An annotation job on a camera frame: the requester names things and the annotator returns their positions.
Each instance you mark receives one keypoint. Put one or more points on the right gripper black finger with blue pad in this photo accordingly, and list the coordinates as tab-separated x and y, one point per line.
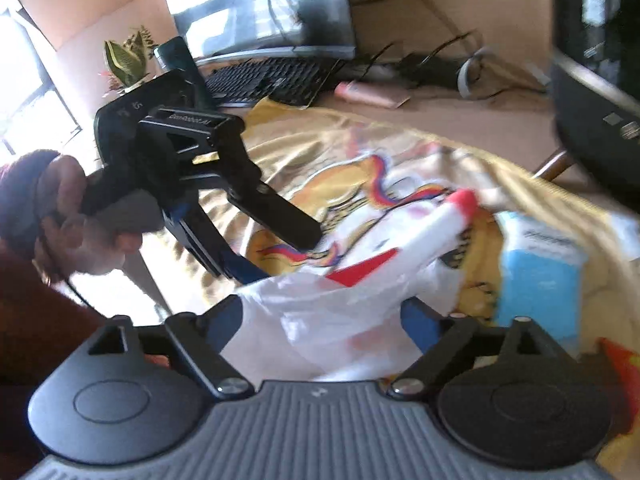
445	343
238	268
198	341

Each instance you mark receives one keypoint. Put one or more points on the white red foam rocket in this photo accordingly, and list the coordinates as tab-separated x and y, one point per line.
405	241

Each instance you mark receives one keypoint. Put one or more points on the dark red sleeve forearm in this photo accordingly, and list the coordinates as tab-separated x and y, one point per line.
40	327

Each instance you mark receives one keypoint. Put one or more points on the person left hand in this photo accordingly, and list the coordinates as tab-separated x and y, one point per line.
71	242

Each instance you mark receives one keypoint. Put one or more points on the green potted plant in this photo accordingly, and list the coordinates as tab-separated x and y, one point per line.
127	63

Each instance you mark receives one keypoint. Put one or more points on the blue white box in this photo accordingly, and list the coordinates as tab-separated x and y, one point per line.
541	278

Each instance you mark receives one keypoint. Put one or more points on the computer monitor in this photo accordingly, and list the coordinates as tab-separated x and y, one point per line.
221	30

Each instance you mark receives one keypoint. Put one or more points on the yellow cartoon print cloth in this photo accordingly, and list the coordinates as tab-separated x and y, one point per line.
349	173

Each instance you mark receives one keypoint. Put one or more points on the black keyboard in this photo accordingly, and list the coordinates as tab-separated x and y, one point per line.
290	81

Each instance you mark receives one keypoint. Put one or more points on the pink tube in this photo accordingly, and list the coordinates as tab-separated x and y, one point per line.
370	94

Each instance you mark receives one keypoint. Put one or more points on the black power adapter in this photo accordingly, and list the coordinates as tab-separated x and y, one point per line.
423	70

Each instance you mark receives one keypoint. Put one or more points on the black round appliance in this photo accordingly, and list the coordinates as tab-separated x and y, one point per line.
595	90

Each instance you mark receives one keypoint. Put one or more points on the black phone mount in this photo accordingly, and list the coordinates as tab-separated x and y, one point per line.
174	54

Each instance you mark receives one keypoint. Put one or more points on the brown wooden handle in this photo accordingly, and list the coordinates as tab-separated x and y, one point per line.
555	165

